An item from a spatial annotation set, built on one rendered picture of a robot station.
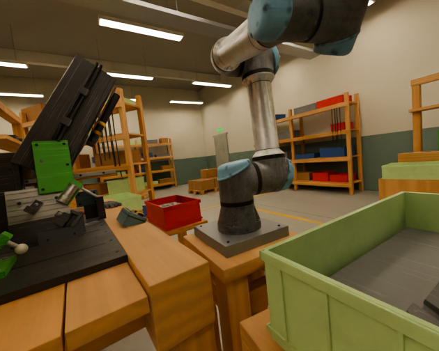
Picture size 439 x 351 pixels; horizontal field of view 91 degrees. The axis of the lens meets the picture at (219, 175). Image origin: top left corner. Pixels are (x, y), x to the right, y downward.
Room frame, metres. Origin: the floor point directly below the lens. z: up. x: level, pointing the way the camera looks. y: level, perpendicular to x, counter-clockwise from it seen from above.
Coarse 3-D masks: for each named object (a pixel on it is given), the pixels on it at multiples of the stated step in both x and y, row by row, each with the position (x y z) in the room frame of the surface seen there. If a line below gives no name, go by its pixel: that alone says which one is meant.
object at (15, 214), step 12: (12, 192) 0.77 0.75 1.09; (24, 192) 0.78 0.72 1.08; (36, 192) 0.81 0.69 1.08; (60, 192) 0.84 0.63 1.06; (12, 204) 0.76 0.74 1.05; (24, 204) 0.78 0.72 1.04; (48, 204) 0.81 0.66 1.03; (60, 204) 0.83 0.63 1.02; (12, 216) 0.74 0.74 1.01; (24, 216) 0.77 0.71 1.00; (36, 216) 0.78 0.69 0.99; (48, 216) 0.80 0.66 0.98
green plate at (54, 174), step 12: (36, 144) 0.84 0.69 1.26; (48, 144) 0.86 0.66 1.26; (60, 144) 0.88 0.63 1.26; (36, 156) 0.83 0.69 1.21; (48, 156) 0.85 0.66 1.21; (60, 156) 0.87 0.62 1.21; (36, 168) 0.82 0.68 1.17; (48, 168) 0.83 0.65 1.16; (60, 168) 0.85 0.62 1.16; (48, 180) 0.82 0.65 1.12; (60, 180) 0.84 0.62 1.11; (48, 192) 0.81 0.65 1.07
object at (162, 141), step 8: (136, 144) 8.93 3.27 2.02; (152, 144) 9.24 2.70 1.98; (160, 144) 9.42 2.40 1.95; (168, 144) 9.60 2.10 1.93; (168, 152) 10.07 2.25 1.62; (160, 168) 9.80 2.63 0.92; (168, 168) 9.65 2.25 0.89; (112, 176) 8.39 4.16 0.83; (120, 176) 8.49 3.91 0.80; (160, 184) 9.33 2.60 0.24; (168, 184) 9.48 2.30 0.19; (176, 184) 9.73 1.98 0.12
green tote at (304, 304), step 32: (416, 192) 0.65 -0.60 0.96; (352, 224) 0.51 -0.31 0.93; (384, 224) 0.60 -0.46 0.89; (416, 224) 0.65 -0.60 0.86; (288, 256) 0.40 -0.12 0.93; (320, 256) 0.45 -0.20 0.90; (352, 256) 0.51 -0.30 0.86; (288, 288) 0.33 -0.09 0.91; (320, 288) 0.27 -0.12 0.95; (352, 288) 0.25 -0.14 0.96; (288, 320) 0.33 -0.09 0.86; (320, 320) 0.28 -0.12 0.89; (352, 320) 0.24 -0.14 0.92; (384, 320) 0.21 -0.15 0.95; (416, 320) 0.19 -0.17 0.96
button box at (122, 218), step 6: (126, 210) 0.88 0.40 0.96; (120, 216) 0.91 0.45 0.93; (126, 216) 0.84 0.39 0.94; (132, 216) 0.85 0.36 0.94; (138, 216) 0.86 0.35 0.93; (120, 222) 0.87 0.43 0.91; (126, 222) 0.83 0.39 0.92; (132, 222) 0.84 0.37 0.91; (138, 222) 0.86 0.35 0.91; (144, 222) 0.87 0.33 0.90
